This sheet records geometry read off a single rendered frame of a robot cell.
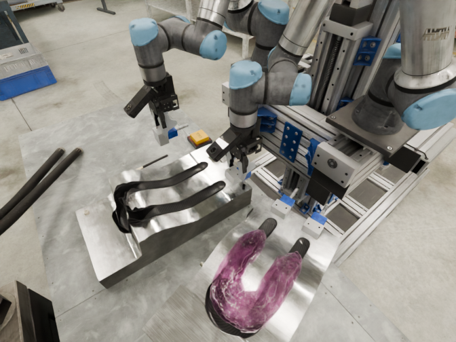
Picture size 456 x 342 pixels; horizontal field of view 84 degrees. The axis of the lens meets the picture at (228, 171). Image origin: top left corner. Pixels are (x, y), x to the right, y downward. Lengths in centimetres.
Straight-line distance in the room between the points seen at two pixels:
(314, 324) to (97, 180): 85
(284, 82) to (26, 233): 195
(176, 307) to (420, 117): 69
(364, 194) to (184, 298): 147
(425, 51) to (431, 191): 189
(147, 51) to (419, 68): 64
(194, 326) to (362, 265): 137
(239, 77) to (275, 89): 9
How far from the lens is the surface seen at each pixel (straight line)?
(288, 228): 80
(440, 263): 211
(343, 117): 93
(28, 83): 376
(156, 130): 96
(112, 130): 129
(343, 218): 170
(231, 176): 81
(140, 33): 78
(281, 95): 63
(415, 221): 221
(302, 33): 71
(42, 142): 137
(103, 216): 88
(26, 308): 98
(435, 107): 72
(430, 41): 65
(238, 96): 63
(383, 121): 88
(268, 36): 108
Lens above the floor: 153
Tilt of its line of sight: 48 degrees down
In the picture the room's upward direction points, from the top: straight up
